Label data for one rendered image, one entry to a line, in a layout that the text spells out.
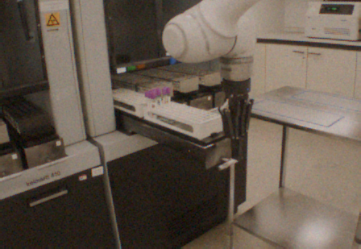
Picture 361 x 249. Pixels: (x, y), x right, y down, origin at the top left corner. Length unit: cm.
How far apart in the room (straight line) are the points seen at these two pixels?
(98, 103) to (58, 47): 26
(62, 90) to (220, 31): 69
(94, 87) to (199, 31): 66
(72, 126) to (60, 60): 25
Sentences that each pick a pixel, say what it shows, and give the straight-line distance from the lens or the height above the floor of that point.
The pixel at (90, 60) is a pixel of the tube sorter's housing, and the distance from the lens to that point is 121.
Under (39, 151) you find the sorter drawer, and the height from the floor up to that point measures 79.
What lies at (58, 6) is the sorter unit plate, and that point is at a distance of 116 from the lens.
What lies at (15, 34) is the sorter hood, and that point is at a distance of 111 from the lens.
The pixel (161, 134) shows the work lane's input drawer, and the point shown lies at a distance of 107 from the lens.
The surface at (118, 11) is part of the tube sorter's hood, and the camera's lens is 125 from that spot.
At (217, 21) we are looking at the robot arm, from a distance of 65.
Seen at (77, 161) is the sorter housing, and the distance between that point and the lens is 116.
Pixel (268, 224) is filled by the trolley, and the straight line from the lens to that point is 149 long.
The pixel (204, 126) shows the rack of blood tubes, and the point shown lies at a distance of 94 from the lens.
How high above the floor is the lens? 118
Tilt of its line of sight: 18 degrees down
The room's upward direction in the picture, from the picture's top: 3 degrees counter-clockwise
